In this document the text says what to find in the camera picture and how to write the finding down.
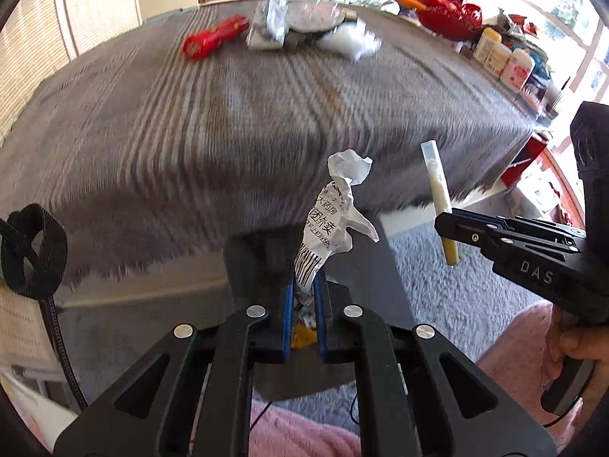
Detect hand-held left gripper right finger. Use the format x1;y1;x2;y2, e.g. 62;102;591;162
313;271;558;457

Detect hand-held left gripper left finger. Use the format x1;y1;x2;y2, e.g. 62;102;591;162
52;278;293;457

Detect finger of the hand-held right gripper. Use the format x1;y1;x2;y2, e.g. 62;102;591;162
434;207;587;268

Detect yellow wrapper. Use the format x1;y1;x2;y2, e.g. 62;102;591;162
292;323;319;349

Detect pale yellow plastic tube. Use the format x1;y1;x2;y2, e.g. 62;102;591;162
421;140;461;266

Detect black trash bin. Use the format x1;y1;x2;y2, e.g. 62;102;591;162
223;226;417;401

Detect white printed paper receipt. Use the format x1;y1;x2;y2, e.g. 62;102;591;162
294;149;381;306

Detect green white plastic packet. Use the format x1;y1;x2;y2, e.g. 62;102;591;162
316;10;384;62

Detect white dotted paper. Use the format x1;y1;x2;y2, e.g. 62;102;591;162
285;0;346;34

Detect red snack wrapper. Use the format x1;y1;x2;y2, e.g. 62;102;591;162
183;15;250;62

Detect silver plastic wrapper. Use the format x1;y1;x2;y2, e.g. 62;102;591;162
263;0;292;41

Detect person's right hand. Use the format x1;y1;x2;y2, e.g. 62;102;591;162
546;307;600;404

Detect person's pink fleece pants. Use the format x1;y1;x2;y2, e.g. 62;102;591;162
250;302;600;457

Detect grey shag rug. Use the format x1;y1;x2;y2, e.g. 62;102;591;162
57;219;553;420

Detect cream plastic bottle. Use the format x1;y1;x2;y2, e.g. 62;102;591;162
485;43;513;79

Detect white bottle yellow cap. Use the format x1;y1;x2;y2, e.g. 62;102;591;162
473;27;505;65

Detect grey plaid tablecloth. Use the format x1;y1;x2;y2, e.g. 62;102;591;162
0;0;538;291

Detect red plastic basket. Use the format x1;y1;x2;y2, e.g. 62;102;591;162
414;0;483;41

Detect large window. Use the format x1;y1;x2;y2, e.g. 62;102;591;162
485;0;609;105

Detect woven bamboo folding screen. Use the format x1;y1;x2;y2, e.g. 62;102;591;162
0;0;143;148

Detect black braided cable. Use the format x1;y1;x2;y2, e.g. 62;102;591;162
45;295;89;410

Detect black velcro strap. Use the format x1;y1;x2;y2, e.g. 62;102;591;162
0;204;68;298

